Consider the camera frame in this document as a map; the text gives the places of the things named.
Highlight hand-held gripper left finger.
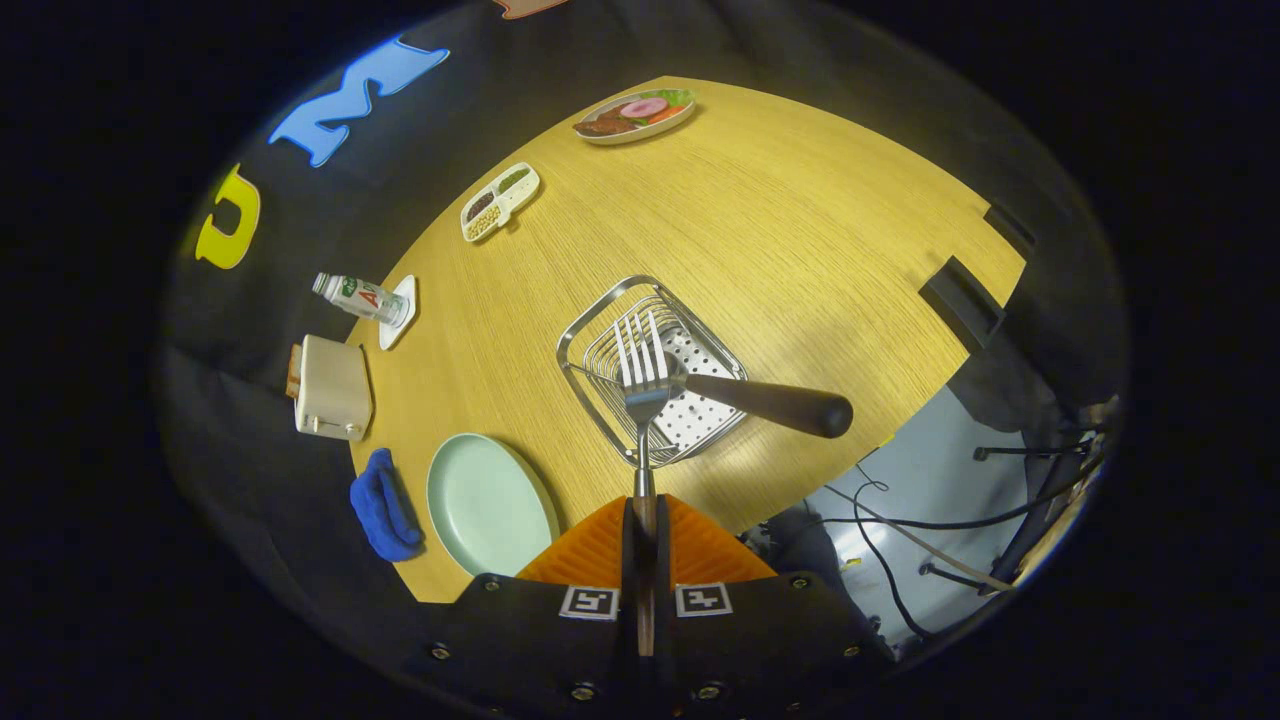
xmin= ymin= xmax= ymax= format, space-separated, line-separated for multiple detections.
xmin=400 ymin=495 xmax=646 ymax=720

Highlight metal wire basket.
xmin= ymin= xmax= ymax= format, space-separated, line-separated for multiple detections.
xmin=556 ymin=275 xmax=750 ymax=469

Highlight brown meat pieces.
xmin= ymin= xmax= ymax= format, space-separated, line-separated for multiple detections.
xmin=575 ymin=103 xmax=641 ymax=137

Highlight black table clamp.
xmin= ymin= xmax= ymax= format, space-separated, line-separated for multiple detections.
xmin=918 ymin=256 xmax=1007 ymax=351
xmin=983 ymin=203 xmax=1038 ymax=261

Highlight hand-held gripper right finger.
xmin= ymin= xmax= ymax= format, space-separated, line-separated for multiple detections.
xmin=650 ymin=493 xmax=896 ymax=720

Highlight white plate of food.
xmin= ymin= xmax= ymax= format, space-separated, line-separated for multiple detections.
xmin=573 ymin=88 xmax=697 ymax=147

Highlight white divided dish of beans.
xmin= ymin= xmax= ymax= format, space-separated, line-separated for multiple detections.
xmin=460 ymin=162 xmax=542 ymax=244

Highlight metal fork with brown handle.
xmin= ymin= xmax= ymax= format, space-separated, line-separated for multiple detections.
xmin=612 ymin=311 xmax=671 ymax=656

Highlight pale green plate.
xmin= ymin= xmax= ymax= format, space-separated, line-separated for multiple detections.
xmin=427 ymin=432 xmax=561 ymax=578

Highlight blue cloth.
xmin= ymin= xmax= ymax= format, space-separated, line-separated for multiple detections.
xmin=349 ymin=448 xmax=426 ymax=563

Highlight small plastic bottle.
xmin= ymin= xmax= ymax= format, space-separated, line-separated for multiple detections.
xmin=312 ymin=272 xmax=411 ymax=329

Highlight white coaster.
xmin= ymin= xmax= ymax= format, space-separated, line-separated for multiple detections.
xmin=378 ymin=275 xmax=418 ymax=351

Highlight white toaster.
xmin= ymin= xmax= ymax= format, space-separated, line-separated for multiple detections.
xmin=294 ymin=334 xmax=374 ymax=442

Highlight metal spoon with brown handle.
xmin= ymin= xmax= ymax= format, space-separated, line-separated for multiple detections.
xmin=640 ymin=360 xmax=855 ymax=440

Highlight black cable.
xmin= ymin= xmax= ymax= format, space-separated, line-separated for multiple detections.
xmin=850 ymin=440 xmax=1106 ymax=641

